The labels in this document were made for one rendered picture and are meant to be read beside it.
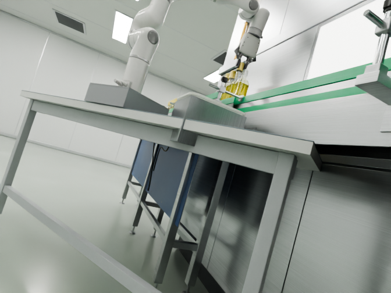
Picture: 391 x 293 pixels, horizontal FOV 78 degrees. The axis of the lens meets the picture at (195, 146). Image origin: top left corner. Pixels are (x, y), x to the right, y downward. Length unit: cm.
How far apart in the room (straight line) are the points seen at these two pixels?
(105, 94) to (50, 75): 606
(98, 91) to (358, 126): 93
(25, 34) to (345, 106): 720
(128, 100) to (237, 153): 49
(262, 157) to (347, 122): 22
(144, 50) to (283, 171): 78
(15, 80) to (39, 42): 106
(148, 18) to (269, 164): 85
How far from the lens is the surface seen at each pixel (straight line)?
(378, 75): 53
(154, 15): 123
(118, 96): 102
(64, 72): 711
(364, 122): 64
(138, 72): 112
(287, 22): 151
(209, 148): 76
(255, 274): 70
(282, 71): 126
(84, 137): 690
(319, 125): 71
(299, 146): 63
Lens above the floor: 62
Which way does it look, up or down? 4 degrees up
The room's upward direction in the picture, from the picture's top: 16 degrees clockwise
